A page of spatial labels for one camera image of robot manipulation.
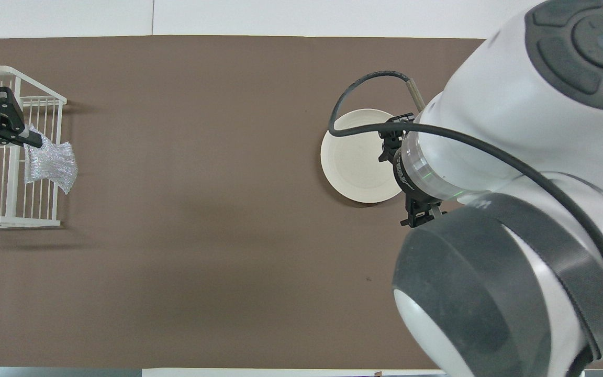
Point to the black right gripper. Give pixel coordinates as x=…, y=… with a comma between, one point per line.
x=390, y=141

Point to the cream round plate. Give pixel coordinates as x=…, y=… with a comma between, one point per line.
x=354, y=167

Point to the clear crinkled plastic bag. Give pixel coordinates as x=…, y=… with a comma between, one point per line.
x=53, y=162

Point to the large brown table mat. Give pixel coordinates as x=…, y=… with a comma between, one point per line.
x=202, y=235

